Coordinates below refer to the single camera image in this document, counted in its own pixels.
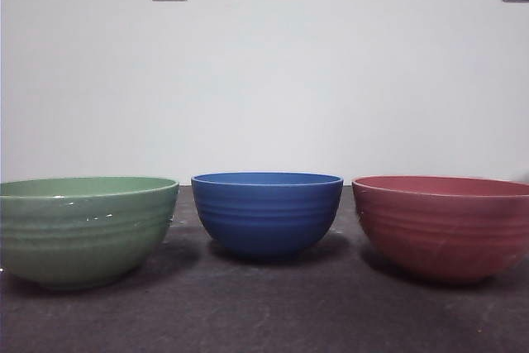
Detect red ribbed bowl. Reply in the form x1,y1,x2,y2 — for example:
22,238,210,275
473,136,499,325
351,174,529,286

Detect green ribbed bowl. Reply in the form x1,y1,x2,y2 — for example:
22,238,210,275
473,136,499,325
0,175,181,292

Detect blue ribbed bowl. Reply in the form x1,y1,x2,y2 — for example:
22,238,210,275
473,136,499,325
190,171,346,263

